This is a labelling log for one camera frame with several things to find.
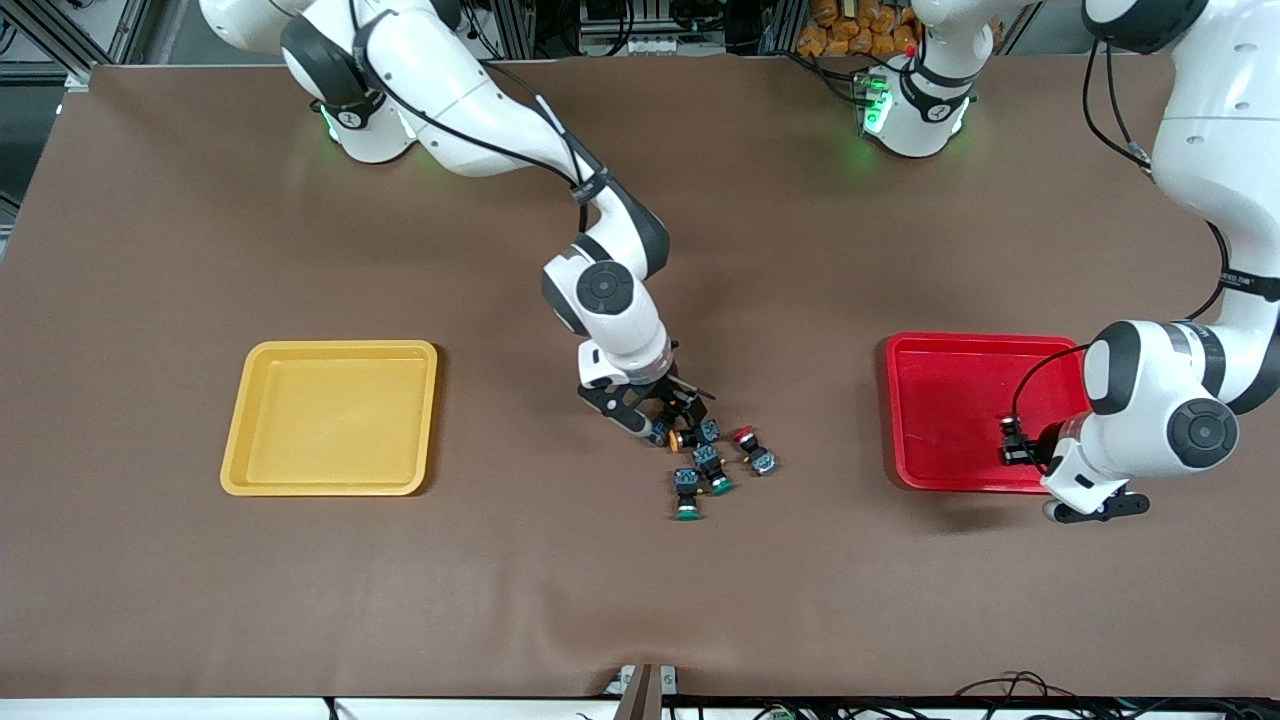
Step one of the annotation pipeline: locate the aluminium frame profile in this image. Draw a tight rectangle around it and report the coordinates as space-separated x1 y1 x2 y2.
0 0 141 91

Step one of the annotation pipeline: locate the red plastic tray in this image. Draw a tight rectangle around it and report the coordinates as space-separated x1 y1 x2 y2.
885 332 1096 494

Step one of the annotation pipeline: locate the black floor cable bundle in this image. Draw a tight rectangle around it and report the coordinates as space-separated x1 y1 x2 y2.
950 670 1280 720

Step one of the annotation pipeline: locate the grey metal table bracket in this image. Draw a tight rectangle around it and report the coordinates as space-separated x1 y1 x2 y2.
605 663 681 720

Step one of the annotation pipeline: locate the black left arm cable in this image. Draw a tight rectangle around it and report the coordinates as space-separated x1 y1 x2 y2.
1010 35 1233 426

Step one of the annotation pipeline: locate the bag of orange items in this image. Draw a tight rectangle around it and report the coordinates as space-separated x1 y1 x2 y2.
797 0 919 58

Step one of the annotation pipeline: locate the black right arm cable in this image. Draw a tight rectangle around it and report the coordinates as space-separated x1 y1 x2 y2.
345 0 613 206

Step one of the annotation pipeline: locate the yellow push button switch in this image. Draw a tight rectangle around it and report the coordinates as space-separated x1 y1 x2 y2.
667 418 723 451

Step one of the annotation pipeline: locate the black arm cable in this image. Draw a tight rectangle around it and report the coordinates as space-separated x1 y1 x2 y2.
345 0 613 206
1010 35 1233 426

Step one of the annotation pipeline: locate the brown table cloth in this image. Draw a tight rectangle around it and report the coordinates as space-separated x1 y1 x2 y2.
0 55 1280 701

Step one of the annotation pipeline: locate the yellow plastic tray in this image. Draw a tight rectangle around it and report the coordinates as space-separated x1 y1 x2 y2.
220 340 439 497

